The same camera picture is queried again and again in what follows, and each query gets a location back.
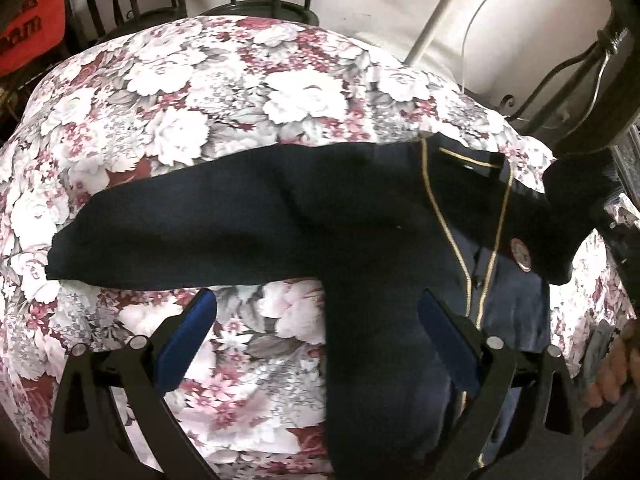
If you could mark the floral bed sheet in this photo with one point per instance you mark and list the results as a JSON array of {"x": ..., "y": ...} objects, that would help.
[{"x": 225, "y": 100}]

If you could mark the black metal chair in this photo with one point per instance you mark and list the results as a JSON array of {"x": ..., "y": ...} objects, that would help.
[{"x": 260, "y": 9}]

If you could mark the orange cloth with black print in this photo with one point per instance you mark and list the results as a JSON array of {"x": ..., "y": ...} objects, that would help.
[{"x": 30, "y": 35}]

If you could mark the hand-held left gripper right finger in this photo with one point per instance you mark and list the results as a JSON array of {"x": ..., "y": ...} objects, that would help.
[{"x": 447, "y": 340}]

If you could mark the white metal pole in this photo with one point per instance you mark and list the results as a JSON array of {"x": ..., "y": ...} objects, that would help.
[{"x": 440, "y": 15}]

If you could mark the person's right hand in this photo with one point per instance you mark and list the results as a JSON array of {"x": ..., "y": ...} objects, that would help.
[{"x": 610, "y": 380}]

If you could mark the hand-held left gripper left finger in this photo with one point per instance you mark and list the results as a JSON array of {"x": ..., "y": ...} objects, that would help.
[{"x": 185, "y": 340}]

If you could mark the navy jacket with gold trim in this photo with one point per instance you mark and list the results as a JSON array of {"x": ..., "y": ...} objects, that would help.
[{"x": 300, "y": 210}]

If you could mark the black scrolled metal frame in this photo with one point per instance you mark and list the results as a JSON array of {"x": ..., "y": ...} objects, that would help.
[{"x": 600, "y": 125}]

